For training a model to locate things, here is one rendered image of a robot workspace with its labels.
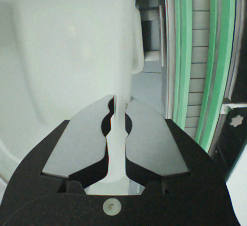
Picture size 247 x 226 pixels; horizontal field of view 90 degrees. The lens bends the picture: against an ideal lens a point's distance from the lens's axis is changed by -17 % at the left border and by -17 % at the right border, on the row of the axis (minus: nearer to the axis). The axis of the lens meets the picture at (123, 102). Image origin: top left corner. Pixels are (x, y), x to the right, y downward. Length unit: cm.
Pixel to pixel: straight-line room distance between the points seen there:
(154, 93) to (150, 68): 9
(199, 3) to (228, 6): 8
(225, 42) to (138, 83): 31
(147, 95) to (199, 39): 27
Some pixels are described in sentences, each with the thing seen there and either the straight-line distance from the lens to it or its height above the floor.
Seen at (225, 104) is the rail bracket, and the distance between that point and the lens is 33.
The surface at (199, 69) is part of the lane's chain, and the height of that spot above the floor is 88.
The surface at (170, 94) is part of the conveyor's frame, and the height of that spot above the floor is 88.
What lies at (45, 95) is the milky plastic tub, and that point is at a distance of 23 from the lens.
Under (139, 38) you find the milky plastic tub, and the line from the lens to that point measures 38.
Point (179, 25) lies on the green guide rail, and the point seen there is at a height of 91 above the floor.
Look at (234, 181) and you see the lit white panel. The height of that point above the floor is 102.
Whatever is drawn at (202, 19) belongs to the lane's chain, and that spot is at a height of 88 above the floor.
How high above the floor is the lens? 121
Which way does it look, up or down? 59 degrees down
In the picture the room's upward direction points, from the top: 168 degrees counter-clockwise
